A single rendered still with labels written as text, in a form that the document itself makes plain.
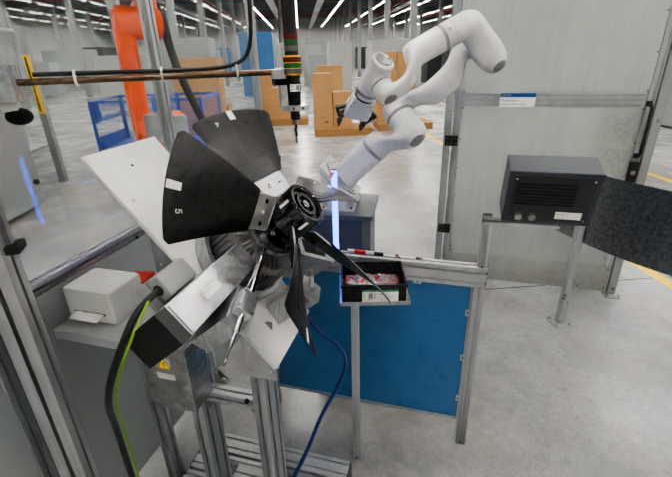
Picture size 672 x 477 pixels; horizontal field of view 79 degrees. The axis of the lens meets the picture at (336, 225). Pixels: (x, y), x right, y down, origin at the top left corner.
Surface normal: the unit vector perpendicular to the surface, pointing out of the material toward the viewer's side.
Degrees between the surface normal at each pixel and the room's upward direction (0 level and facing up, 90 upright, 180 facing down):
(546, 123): 90
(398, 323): 90
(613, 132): 90
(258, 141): 41
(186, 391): 90
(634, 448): 0
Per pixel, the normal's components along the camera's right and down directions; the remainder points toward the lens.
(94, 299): -0.26, 0.38
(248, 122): 0.29, -0.51
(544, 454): -0.02, -0.92
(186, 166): 0.77, -0.06
